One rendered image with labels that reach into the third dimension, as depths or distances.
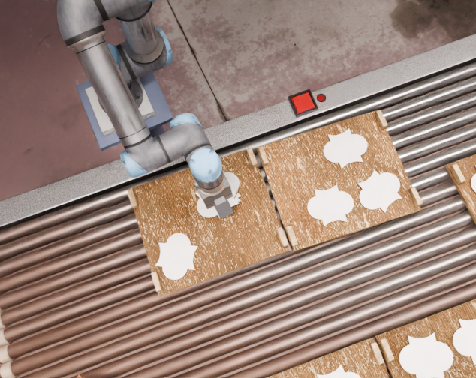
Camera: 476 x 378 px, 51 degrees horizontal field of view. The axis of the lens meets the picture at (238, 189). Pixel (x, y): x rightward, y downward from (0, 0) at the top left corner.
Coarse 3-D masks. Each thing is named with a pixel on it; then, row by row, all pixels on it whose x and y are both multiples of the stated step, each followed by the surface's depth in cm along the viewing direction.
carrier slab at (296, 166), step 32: (320, 128) 158; (352, 128) 157; (288, 160) 155; (320, 160) 154; (384, 160) 153; (288, 192) 152; (352, 192) 151; (288, 224) 149; (320, 224) 148; (352, 224) 148
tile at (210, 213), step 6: (228, 180) 151; (234, 186) 150; (234, 192) 149; (234, 198) 150; (198, 204) 149; (204, 204) 149; (234, 204) 148; (198, 210) 148; (204, 210) 148; (210, 210) 148; (204, 216) 148; (210, 216) 148
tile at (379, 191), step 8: (376, 176) 151; (384, 176) 151; (392, 176) 151; (360, 184) 150; (368, 184) 150; (376, 184) 150; (384, 184) 150; (392, 184) 150; (360, 192) 150; (368, 192) 149; (376, 192) 149; (384, 192) 149; (392, 192) 149; (360, 200) 149; (368, 200) 149; (376, 200) 149; (384, 200) 148; (392, 200) 148; (368, 208) 148; (376, 208) 148; (384, 208) 148
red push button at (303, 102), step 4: (308, 92) 162; (296, 96) 162; (300, 96) 162; (304, 96) 162; (308, 96) 162; (292, 100) 162; (296, 100) 162; (300, 100) 162; (304, 100) 162; (308, 100) 162; (296, 104) 161; (300, 104) 161; (304, 104) 161; (308, 104) 161; (312, 104) 161; (296, 108) 161; (300, 108) 161; (304, 108) 161; (308, 108) 161; (312, 108) 161
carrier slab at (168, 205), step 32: (224, 160) 156; (160, 192) 154; (192, 192) 154; (256, 192) 152; (160, 224) 151; (192, 224) 150; (224, 224) 150; (256, 224) 149; (224, 256) 147; (256, 256) 146
